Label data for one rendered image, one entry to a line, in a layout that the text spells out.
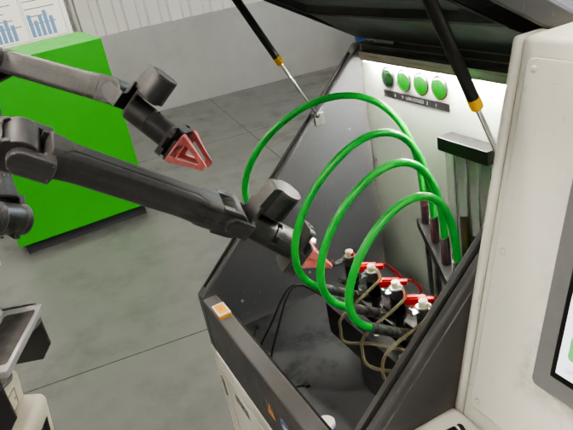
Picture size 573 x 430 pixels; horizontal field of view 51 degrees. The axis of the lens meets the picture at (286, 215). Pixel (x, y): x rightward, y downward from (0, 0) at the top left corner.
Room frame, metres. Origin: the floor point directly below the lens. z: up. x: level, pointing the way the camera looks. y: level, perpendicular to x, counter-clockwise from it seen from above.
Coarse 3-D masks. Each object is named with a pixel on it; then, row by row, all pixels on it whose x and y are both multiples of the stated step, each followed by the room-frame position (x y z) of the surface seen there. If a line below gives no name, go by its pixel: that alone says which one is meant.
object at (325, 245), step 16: (400, 160) 0.95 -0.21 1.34; (368, 176) 0.93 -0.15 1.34; (432, 176) 0.98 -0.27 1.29; (352, 192) 0.91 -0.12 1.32; (432, 192) 0.98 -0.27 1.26; (336, 224) 0.89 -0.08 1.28; (448, 240) 0.98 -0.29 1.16; (320, 256) 0.88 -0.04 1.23; (448, 256) 0.98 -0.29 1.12; (320, 272) 0.88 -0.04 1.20; (320, 288) 0.88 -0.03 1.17; (336, 304) 0.88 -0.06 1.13
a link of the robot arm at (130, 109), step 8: (136, 96) 1.26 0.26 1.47; (144, 96) 1.25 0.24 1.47; (128, 104) 1.24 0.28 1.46; (136, 104) 1.24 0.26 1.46; (144, 104) 1.25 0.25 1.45; (128, 112) 1.24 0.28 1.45; (136, 112) 1.23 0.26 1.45; (144, 112) 1.24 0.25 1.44; (152, 112) 1.24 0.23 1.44; (128, 120) 1.25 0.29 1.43; (136, 120) 1.23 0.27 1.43; (144, 120) 1.23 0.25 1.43
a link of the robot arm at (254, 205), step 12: (276, 180) 1.06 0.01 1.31; (264, 192) 1.03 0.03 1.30; (276, 192) 1.02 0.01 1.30; (288, 192) 1.03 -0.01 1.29; (240, 204) 1.07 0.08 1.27; (252, 204) 1.04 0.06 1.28; (264, 204) 1.02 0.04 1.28; (276, 204) 1.02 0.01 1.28; (288, 204) 1.02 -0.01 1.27; (252, 216) 1.02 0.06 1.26; (276, 216) 1.02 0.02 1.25; (228, 228) 0.99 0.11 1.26; (240, 228) 0.99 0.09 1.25; (252, 228) 1.00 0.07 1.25
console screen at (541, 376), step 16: (560, 240) 0.65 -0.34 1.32; (560, 256) 0.65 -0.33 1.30; (560, 272) 0.64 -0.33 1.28; (560, 288) 0.63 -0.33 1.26; (560, 304) 0.63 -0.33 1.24; (544, 320) 0.64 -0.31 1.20; (560, 320) 0.62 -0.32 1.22; (544, 336) 0.63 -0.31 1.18; (560, 336) 0.61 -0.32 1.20; (544, 352) 0.63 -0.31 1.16; (560, 352) 0.61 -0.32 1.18; (544, 368) 0.62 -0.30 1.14; (560, 368) 0.60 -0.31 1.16; (544, 384) 0.61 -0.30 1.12; (560, 384) 0.59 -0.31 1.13; (560, 400) 0.59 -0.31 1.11
